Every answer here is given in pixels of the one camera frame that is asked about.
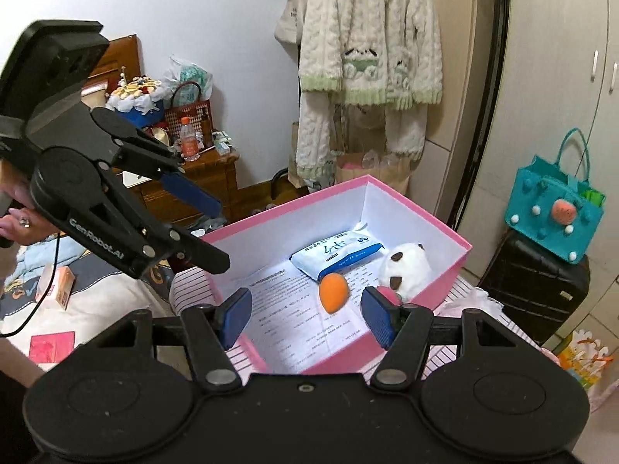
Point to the plastic bottle orange label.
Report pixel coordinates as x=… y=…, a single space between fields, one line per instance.
x=189 y=142

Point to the pink fluffy pompom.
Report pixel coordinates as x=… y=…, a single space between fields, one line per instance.
x=390 y=295

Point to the small pink orange carton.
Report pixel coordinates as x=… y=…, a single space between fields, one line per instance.
x=58 y=285

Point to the red woven basket bag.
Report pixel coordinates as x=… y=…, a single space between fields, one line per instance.
x=174 y=116

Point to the white mesh bath puff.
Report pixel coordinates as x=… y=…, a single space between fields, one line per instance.
x=474 y=299

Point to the grey wooden wardrobe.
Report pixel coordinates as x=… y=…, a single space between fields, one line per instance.
x=556 y=34

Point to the white green plastic bag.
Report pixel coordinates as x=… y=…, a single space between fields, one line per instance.
x=193 y=75

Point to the printed blanket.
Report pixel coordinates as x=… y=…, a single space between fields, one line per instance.
x=96 y=280

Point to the white brown plush toy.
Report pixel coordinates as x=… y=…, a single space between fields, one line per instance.
x=406 y=270

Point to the fluffy cream pajama pants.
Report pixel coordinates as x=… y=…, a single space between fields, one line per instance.
x=314 y=145

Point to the wooden nightstand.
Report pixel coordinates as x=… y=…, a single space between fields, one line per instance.
x=213 y=179

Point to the pink cardboard box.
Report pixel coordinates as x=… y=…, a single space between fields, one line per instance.
x=387 y=208

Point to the black suitcase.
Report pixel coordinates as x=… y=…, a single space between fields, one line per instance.
x=522 y=280

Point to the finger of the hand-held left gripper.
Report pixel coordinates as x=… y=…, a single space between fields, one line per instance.
x=125 y=246
x=193 y=196

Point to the blue flower bouquet box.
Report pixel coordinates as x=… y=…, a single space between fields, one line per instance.
x=140 y=101

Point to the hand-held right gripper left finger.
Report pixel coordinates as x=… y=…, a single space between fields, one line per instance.
x=237 y=316

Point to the teal felt handbag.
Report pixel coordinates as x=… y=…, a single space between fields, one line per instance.
x=537 y=193

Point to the colourful gift bag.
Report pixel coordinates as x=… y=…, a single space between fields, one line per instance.
x=585 y=357

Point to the fluffy cream pajama jacket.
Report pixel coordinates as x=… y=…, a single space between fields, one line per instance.
x=338 y=34

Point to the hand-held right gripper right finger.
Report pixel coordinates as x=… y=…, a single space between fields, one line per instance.
x=377 y=316

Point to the orange makeup sponge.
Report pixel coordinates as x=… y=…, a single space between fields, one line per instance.
x=333 y=295

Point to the wooden headboard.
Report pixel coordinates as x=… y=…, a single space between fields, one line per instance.
x=123 y=63

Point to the pink striped tablecloth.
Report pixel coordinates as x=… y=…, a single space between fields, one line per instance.
x=191 y=287

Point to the red booklet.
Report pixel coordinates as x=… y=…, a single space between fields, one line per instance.
x=53 y=348

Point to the blue white tissue pack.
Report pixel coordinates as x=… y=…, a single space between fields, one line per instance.
x=338 y=251

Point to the person's left hand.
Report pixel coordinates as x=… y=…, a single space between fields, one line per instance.
x=24 y=229

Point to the beige canvas tote bag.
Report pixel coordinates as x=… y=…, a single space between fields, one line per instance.
x=290 y=19

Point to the printed paper sheet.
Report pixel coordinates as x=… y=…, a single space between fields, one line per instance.
x=290 y=319

